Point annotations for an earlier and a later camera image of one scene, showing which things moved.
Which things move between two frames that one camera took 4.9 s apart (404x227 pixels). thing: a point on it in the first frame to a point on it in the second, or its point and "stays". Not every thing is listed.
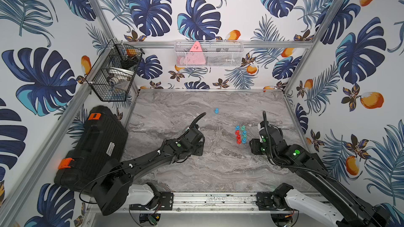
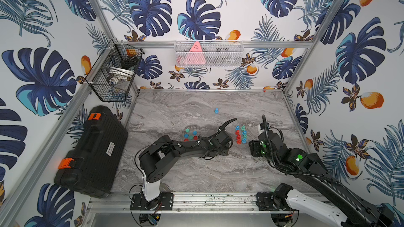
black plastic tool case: x=101 y=141 stays
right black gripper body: x=258 y=148 stays
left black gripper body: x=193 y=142 to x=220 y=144
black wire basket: x=112 y=76 stays
